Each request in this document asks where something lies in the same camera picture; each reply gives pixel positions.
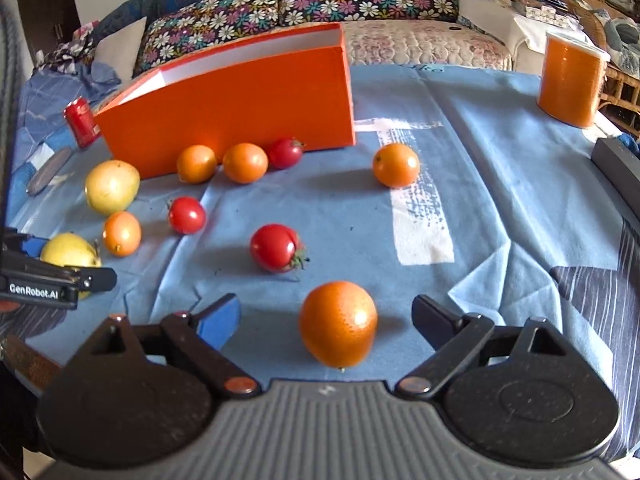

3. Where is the dark grey rectangular box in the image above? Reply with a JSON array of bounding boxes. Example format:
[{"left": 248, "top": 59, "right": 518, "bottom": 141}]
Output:
[{"left": 591, "top": 138, "right": 639, "bottom": 216}]

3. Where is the orange cylindrical container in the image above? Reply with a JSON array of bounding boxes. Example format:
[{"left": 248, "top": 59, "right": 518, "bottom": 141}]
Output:
[{"left": 537, "top": 32, "right": 611, "bottom": 128}]

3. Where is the light blue tablecloth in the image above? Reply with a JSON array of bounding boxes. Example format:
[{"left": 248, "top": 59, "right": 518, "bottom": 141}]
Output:
[{"left": 8, "top": 63, "right": 640, "bottom": 461}]

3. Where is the black braided cable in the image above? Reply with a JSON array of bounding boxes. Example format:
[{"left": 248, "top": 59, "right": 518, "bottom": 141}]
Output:
[{"left": 0, "top": 4, "right": 22, "bottom": 231}]

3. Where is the yellow apple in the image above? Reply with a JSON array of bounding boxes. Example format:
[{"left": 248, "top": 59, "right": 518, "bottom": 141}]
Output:
[{"left": 85, "top": 159, "right": 140, "bottom": 217}]

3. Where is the grey glasses case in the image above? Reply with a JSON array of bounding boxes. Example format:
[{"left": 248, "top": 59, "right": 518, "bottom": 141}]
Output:
[{"left": 27, "top": 146, "right": 73, "bottom": 196}]

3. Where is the white pillow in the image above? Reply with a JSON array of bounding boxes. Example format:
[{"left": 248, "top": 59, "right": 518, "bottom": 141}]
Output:
[{"left": 94, "top": 18, "right": 146, "bottom": 84}]

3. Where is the blue plaid blanket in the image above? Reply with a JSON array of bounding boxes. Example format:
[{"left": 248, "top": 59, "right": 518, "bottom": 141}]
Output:
[{"left": 6, "top": 62, "right": 120, "bottom": 219}]

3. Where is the orange cardboard box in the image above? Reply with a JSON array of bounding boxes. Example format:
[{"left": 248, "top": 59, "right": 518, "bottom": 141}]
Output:
[{"left": 94, "top": 23, "right": 356, "bottom": 179}]

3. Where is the red soda can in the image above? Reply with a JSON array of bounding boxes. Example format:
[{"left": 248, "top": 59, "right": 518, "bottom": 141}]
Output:
[{"left": 63, "top": 96, "right": 101, "bottom": 150}]

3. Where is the left floral cushion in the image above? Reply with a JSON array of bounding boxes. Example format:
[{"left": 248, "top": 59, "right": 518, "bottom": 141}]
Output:
[{"left": 134, "top": 0, "right": 278, "bottom": 76}]

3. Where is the blue cloth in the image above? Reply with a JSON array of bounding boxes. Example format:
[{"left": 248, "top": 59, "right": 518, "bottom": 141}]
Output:
[{"left": 617, "top": 133, "right": 640, "bottom": 157}]

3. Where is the quilted sofa bed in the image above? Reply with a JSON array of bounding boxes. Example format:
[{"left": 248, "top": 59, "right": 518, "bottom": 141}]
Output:
[{"left": 88, "top": 0, "right": 513, "bottom": 70}]

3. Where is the small orange tangerine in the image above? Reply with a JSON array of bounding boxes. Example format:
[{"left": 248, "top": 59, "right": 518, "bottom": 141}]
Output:
[
  {"left": 298, "top": 281, "right": 378, "bottom": 368},
  {"left": 177, "top": 144, "right": 218, "bottom": 184},
  {"left": 102, "top": 211, "right": 142, "bottom": 257},
  {"left": 372, "top": 143, "right": 421, "bottom": 188},
  {"left": 222, "top": 143, "right": 268, "bottom": 184}
]

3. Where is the wicker armchair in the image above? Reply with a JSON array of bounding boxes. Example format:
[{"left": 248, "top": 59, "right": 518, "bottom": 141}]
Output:
[{"left": 562, "top": 0, "right": 639, "bottom": 139}]

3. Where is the red cherry tomato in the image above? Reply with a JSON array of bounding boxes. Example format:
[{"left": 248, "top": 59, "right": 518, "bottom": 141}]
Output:
[
  {"left": 265, "top": 138, "right": 304, "bottom": 170},
  {"left": 250, "top": 223, "right": 309, "bottom": 273},
  {"left": 168, "top": 196, "right": 206, "bottom": 235}
]

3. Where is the yellow green pear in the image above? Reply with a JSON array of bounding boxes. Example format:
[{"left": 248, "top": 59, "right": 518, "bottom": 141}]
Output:
[{"left": 40, "top": 232, "right": 102, "bottom": 268}]

